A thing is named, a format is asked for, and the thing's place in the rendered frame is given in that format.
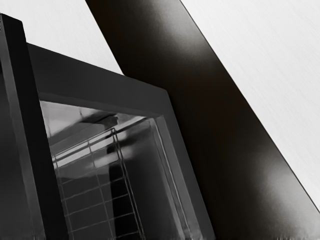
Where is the black oven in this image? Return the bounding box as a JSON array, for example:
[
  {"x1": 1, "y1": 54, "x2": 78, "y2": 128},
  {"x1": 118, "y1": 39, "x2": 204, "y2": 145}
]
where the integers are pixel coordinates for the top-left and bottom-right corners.
[{"x1": 26, "y1": 0, "x2": 320, "y2": 240}]

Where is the wire oven rack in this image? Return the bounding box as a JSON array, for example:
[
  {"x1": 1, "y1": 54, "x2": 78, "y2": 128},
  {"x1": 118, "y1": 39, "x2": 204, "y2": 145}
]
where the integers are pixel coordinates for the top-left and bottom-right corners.
[{"x1": 50, "y1": 127, "x2": 147, "y2": 240}]

